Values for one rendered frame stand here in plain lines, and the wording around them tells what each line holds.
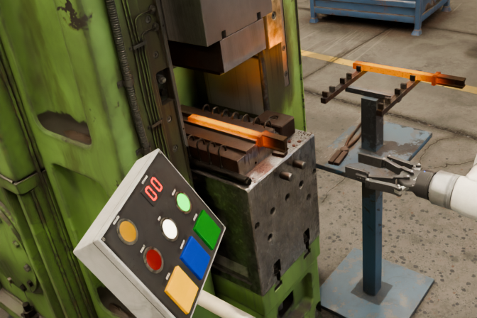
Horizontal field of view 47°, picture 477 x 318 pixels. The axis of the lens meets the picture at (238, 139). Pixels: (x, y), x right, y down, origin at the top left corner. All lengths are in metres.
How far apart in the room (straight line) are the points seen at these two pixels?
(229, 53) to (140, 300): 0.71
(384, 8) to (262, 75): 3.60
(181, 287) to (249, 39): 0.74
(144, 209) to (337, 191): 2.05
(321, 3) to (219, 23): 4.30
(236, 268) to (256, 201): 0.35
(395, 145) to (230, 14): 0.90
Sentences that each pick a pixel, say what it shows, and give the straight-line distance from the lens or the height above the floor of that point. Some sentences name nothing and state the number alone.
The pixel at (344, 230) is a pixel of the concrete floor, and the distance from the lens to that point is 2.89.
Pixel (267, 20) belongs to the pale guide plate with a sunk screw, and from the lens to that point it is 1.86.
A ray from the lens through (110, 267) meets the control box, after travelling 1.15.
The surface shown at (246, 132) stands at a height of 1.01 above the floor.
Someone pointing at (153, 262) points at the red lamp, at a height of 1.09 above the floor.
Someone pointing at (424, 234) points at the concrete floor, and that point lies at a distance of 2.89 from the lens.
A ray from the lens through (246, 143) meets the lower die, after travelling 1.72.
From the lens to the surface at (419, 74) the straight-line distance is 2.02.
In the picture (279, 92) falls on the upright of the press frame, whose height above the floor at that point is 0.99.
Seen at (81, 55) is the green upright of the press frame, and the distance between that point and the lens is 1.42.
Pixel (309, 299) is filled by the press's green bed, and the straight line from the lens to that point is 2.32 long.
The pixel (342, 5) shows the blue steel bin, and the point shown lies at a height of 0.20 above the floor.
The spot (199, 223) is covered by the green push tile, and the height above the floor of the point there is 1.04.
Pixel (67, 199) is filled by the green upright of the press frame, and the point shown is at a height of 0.84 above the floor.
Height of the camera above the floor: 1.86
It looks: 30 degrees down
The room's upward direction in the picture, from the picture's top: 8 degrees counter-clockwise
